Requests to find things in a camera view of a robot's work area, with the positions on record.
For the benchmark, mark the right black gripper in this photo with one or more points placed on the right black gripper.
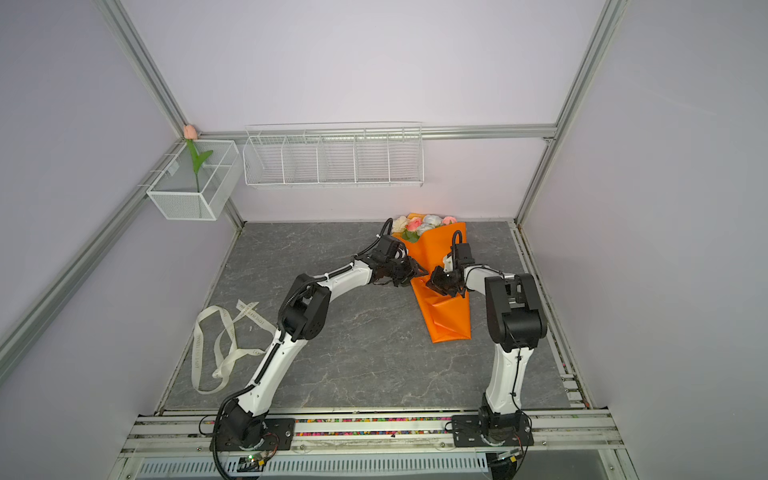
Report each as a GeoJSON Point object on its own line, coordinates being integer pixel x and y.
{"type": "Point", "coordinates": [435, 282]}

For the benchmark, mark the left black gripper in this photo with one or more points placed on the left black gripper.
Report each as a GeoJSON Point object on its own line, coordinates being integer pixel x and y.
{"type": "Point", "coordinates": [413, 272]}

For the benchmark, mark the orange wrapping paper sheet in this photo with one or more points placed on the orange wrapping paper sheet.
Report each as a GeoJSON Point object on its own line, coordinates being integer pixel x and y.
{"type": "Point", "coordinates": [431, 241]}

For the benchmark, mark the dark pink rose fake flower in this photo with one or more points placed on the dark pink rose fake flower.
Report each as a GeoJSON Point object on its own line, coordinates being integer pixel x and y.
{"type": "Point", "coordinates": [411, 232]}

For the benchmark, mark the cream rose fake flower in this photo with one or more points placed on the cream rose fake flower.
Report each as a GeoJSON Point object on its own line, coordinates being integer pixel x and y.
{"type": "Point", "coordinates": [400, 224]}

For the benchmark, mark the white rose fake flower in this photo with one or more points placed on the white rose fake flower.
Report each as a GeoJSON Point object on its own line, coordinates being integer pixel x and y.
{"type": "Point", "coordinates": [429, 222]}

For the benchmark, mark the white ribbon strip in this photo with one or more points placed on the white ribbon strip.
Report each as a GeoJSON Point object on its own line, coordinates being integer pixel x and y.
{"type": "Point", "coordinates": [226, 350]}

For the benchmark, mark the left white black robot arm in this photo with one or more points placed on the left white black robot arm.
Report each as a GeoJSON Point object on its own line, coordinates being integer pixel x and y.
{"type": "Point", "coordinates": [240, 418]}

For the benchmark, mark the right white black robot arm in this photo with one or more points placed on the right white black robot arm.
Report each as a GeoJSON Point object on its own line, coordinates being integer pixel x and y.
{"type": "Point", "coordinates": [515, 326]}

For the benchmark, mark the pink tulip fake flower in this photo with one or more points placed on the pink tulip fake flower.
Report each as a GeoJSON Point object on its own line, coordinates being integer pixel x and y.
{"type": "Point", "coordinates": [198, 158]}

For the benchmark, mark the white mesh corner basket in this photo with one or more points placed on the white mesh corner basket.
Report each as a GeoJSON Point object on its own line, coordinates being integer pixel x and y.
{"type": "Point", "coordinates": [174, 192]}

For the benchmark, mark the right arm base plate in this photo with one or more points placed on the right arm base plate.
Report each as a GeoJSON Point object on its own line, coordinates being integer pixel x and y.
{"type": "Point", "coordinates": [506, 430]}

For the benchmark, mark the white wire wall basket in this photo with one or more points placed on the white wire wall basket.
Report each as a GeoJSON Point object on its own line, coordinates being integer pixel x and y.
{"type": "Point", "coordinates": [334, 154]}

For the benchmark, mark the aluminium front rail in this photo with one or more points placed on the aluminium front rail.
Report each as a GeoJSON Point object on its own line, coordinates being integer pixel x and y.
{"type": "Point", "coordinates": [336, 432]}

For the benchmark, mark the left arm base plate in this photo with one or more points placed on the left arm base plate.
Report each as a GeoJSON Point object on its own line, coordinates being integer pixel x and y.
{"type": "Point", "coordinates": [255, 435]}

